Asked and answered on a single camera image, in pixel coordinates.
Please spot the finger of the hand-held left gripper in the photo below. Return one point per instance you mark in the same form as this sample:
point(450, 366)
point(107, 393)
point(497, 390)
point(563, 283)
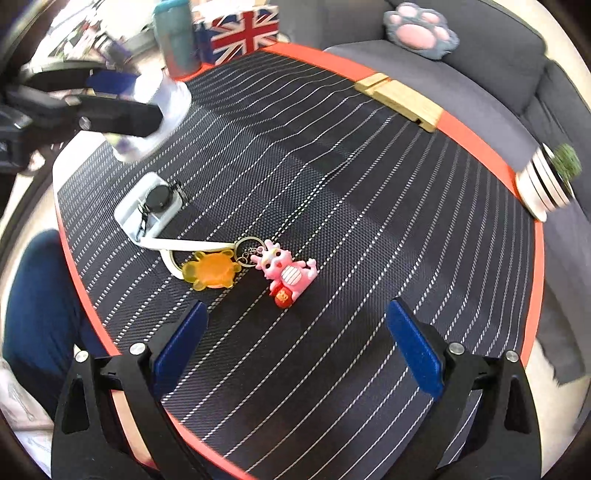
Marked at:
point(111, 83)
point(115, 117)

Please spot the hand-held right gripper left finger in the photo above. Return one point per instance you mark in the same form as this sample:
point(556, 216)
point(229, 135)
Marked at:
point(180, 341)

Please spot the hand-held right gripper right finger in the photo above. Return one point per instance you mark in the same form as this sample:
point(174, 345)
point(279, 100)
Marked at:
point(415, 350)

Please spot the black round badge reel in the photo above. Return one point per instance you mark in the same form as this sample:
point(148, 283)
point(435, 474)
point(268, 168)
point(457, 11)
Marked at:
point(157, 197)

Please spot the white divided plastic tray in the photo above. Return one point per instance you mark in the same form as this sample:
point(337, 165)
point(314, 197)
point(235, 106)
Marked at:
point(129, 210)

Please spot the teal insulated bottle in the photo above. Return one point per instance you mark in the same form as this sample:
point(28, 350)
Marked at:
point(178, 41)

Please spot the flag print tissue box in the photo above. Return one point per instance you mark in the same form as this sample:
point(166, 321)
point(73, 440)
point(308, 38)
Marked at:
point(240, 32)

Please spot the person's right leg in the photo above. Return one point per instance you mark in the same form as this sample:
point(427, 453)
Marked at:
point(41, 314)

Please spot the person's white patterned shirt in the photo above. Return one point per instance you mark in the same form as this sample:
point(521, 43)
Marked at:
point(18, 415)

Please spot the black striped table mat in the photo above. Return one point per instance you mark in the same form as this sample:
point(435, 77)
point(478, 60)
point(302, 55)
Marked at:
point(323, 184)

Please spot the potted cactus striped pot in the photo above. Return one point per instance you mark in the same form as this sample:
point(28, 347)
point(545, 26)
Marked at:
point(545, 184)

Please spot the red round table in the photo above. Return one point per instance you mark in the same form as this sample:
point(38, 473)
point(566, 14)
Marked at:
point(466, 131)

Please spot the wooden phone stand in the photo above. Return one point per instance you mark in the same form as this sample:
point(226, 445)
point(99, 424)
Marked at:
point(401, 104)

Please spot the grey fabric sofa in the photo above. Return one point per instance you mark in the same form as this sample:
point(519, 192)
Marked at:
point(498, 50)

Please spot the grey pink paw cushion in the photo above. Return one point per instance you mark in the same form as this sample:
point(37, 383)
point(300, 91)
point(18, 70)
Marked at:
point(420, 30)

